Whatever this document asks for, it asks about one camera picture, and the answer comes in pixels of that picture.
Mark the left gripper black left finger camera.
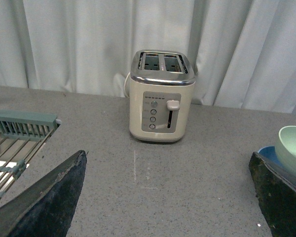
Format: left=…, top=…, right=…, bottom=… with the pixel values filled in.
left=0, top=150, right=87, bottom=237

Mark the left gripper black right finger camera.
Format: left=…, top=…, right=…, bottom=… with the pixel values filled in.
left=249, top=152, right=296, bottom=237

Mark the blue bowl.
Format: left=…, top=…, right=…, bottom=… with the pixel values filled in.
left=258, top=146, right=283, bottom=168

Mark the green bowl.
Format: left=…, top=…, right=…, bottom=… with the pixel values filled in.
left=275, top=125, right=296, bottom=176

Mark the green metal dish rack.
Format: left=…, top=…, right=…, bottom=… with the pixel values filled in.
left=0, top=110, right=61, bottom=200

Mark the white curtain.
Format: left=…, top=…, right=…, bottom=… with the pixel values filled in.
left=0, top=0, right=296, bottom=114

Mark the cream two-slot toaster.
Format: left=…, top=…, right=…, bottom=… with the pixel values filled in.
left=129, top=49, right=195, bottom=142

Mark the white toaster power cord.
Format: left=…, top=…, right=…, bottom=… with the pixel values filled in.
left=123, top=73, right=131, bottom=97

